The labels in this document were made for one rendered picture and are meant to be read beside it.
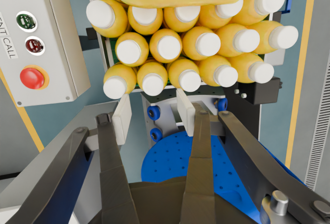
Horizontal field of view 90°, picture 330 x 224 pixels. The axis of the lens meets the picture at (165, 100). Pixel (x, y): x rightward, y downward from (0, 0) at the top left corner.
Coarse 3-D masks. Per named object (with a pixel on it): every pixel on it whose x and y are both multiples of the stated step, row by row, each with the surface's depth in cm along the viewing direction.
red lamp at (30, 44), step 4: (28, 40) 25; (32, 40) 25; (36, 40) 26; (28, 44) 25; (32, 44) 25; (36, 44) 25; (40, 44) 26; (28, 48) 25; (32, 48) 25; (36, 48) 26; (40, 48) 26; (32, 52) 26; (36, 52) 26
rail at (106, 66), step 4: (100, 36) 38; (100, 40) 38; (104, 40) 40; (100, 44) 38; (104, 44) 40; (100, 48) 39; (104, 48) 40; (104, 52) 39; (104, 56) 39; (104, 60) 40; (108, 60) 42; (104, 64) 40; (108, 64) 41; (104, 68) 40; (108, 68) 41
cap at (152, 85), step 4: (148, 76) 30; (152, 76) 30; (156, 76) 30; (144, 80) 30; (148, 80) 30; (152, 80) 30; (156, 80) 30; (160, 80) 30; (144, 84) 30; (148, 84) 30; (152, 84) 30; (156, 84) 31; (160, 84) 31; (144, 88) 31; (148, 88) 31; (152, 88) 31; (156, 88) 31; (160, 88) 31; (148, 92) 31; (152, 92) 31; (156, 92) 31; (160, 92) 31
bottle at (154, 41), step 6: (162, 30) 32; (168, 30) 32; (156, 36) 31; (162, 36) 31; (174, 36) 31; (150, 42) 33; (156, 42) 31; (180, 42) 32; (150, 48) 33; (156, 48) 31; (180, 48) 32; (156, 54) 32; (162, 60) 33; (168, 60) 33
